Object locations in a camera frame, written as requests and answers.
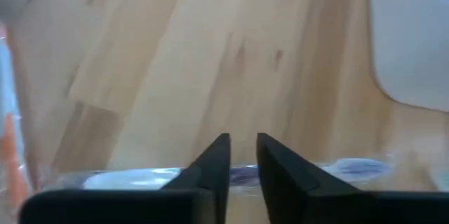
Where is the purple toothbrush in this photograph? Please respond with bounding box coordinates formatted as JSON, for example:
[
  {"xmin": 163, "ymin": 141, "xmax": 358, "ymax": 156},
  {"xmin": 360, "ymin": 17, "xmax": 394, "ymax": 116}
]
[{"xmin": 45, "ymin": 157, "xmax": 394, "ymax": 192}]

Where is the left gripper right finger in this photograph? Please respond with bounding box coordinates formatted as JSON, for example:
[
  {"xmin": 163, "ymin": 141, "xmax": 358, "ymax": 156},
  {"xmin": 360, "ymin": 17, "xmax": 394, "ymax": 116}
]
[{"xmin": 256, "ymin": 132, "xmax": 362, "ymax": 224}]

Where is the orange toothbrush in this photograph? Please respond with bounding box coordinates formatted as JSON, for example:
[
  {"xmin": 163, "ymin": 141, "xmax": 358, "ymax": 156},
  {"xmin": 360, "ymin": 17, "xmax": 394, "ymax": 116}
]
[{"xmin": 0, "ymin": 34, "xmax": 31, "ymax": 214}]

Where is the white plastic bin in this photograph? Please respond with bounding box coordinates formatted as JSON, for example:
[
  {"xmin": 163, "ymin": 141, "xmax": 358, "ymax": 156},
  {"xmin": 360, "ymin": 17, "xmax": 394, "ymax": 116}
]
[{"xmin": 368, "ymin": 0, "xmax": 449, "ymax": 113}]

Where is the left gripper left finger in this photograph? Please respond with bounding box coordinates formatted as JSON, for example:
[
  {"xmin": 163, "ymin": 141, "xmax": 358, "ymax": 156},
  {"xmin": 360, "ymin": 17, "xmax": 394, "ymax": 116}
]
[{"xmin": 161, "ymin": 132, "xmax": 232, "ymax": 224}]

